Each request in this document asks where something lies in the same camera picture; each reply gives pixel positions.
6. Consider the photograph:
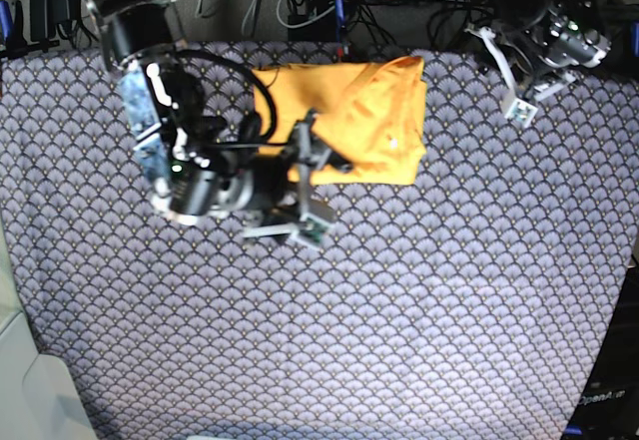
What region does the blue fan-patterned tablecloth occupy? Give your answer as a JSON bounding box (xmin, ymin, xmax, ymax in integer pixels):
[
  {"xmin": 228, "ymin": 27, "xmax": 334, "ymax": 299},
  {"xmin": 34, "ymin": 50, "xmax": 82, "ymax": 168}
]
[{"xmin": 1, "ymin": 51, "xmax": 638, "ymax": 439}]

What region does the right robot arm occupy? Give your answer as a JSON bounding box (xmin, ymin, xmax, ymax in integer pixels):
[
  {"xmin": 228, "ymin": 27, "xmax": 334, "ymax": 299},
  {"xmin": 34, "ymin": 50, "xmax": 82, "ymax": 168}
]
[{"xmin": 85, "ymin": 0, "xmax": 351, "ymax": 239}]

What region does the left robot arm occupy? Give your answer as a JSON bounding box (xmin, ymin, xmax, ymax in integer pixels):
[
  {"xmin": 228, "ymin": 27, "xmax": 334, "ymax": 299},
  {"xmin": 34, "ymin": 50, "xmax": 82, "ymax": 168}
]
[{"xmin": 492, "ymin": 0, "xmax": 638, "ymax": 101}]

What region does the black OpenArm box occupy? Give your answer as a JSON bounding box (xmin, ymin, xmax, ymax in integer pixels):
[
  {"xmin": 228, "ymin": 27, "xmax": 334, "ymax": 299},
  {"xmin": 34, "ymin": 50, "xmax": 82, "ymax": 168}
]
[{"xmin": 562, "ymin": 266, "xmax": 638, "ymax": 439}]

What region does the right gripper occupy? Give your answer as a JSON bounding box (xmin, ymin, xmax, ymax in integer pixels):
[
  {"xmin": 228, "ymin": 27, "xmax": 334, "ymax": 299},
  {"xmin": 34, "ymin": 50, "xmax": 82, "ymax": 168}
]
[{"xmin": 152, "ymin": 113, "xmax": 354, "ymax": 225}]

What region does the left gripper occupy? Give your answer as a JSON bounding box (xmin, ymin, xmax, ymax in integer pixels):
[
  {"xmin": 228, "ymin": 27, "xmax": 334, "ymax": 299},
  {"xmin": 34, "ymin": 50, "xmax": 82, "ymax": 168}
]
[{"xmin": 499, "ymin": 13, "xmax": 611, "ymax": 101}]

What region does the white plastic bin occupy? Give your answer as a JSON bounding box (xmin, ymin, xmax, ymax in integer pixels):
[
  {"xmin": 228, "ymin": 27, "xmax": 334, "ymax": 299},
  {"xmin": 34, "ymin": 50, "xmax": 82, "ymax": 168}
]
[{"xmin": 1, "ymin": 245, "xmax": 96, "ymax": 439}]

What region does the yellow T-shirt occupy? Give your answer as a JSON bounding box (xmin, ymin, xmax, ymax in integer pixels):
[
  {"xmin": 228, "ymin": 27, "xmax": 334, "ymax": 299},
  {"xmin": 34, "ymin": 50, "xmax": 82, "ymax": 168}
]
[{"xmin": 255, "ymin": 56, "xmax": 427, "ymax": 186}]

